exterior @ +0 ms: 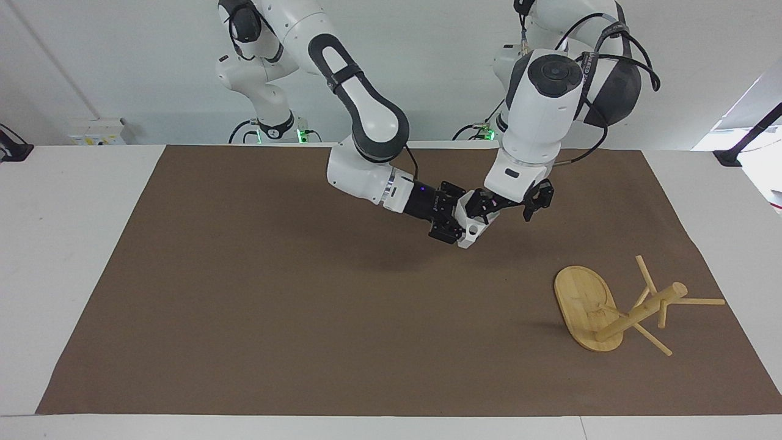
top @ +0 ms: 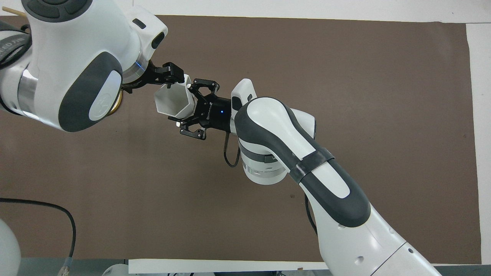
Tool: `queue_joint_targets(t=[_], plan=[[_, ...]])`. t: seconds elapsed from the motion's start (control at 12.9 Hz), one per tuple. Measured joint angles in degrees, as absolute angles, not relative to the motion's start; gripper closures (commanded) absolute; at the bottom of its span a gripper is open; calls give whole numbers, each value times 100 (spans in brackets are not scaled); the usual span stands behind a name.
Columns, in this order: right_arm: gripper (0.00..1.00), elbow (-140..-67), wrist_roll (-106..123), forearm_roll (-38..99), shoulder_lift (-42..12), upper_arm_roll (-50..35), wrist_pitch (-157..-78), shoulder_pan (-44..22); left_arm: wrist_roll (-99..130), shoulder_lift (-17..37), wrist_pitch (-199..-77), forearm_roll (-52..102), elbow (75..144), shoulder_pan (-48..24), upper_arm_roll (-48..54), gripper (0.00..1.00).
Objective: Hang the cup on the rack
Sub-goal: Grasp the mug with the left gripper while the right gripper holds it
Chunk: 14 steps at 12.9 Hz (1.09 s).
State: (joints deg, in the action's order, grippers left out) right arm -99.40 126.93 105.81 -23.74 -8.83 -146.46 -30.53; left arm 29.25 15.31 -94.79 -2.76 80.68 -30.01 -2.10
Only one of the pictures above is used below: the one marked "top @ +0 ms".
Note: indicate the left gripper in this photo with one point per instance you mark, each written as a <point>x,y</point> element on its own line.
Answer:
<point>155,76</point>

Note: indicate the white hexagonal cup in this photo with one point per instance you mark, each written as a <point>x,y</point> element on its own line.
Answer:
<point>172,101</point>

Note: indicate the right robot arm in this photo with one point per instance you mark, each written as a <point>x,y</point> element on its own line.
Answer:
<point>330,180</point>

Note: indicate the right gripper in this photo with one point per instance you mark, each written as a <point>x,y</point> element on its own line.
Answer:
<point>216,115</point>

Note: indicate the wooden cup rack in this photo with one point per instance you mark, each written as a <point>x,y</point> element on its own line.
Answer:
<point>117,105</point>

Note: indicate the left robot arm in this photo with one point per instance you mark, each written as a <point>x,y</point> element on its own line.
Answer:
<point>69,46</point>

